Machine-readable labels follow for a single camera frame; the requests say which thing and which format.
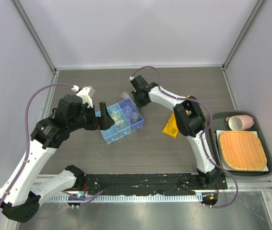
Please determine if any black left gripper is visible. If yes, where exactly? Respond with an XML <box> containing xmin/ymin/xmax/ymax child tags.
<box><xmin>69</xmin><ymin>102</ymin><xmax>115</xmax><ymax>132</ymax></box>

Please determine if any clear plastic pipettes bundle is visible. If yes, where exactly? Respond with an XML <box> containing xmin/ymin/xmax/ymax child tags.
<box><xmin>120</xmin><ymin>91</ymin><xmax>131</xmax><ymax>100</ymax></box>

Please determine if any larger clear glass beaker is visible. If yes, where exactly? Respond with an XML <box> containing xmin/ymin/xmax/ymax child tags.
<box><xmin>122</xmin><ymin>103</ymin><xmax>133</xmax><ymax>117</ymax></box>

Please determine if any small clear glass beaker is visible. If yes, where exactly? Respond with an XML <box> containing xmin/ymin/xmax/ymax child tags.
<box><xmin>130</xmin><ymin>112</ymin><xmax>140</xmax><ymax>124</ymax></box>

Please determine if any blue three-compartment organizer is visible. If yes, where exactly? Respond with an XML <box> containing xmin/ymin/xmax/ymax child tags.
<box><xmin>101</xmin><ymin>99</ymin><xmax>144</xmax><ymax>144</ymax></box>

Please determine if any plastic bag with gloves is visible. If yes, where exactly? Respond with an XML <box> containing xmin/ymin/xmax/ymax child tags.
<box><xmin>110</xmin><ymin>111</ymin><xmax>125</xmax><ymax>126</ymax></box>

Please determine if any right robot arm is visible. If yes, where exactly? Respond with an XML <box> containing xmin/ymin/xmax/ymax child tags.
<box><xmin>130</xmin><ymin>75</ymin><xmax>220</xmax><ymax>189</ymax></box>

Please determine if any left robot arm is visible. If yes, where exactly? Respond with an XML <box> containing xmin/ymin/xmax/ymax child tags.
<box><xmin>0</xmin><ymin>95</ymin><xmax>115</xmax><ymax>223</ymax></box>

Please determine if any yellow test tube rack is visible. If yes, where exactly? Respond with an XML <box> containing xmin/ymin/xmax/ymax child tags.
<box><xmin>162</xmin><ymin>113</ymin><xmax>179</xmax><ymax>138</ymax></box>

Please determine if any dark grey tray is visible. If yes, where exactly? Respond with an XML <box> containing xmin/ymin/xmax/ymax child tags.
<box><xmin>209</xmin><ymin>110</ymin><xmax>272</xmax><ymax>178</ymax></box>

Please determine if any pink paper cup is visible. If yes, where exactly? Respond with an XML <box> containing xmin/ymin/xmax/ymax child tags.
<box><xmin>225</xmin><ymin>115</ymin><xmax>254</xmax><ymax>131</ymax></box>

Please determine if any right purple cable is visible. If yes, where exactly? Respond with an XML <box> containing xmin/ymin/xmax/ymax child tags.
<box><xmin>132</xmin><ymin>66</ymin><xmax>239</xmax><ymax>208</ymax></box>

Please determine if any white slotted cable duct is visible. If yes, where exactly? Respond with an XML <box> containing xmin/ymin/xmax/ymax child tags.
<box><xmin>45</xmin><ymin>193</ymin><xmax>202</xmax><ymax>204</ymax></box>

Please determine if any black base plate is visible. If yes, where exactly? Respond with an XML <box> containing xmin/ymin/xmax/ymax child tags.
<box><xmin>65</xmin><ymin>173</ymin><xmax>228</xmax><ymax>196</ymax></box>

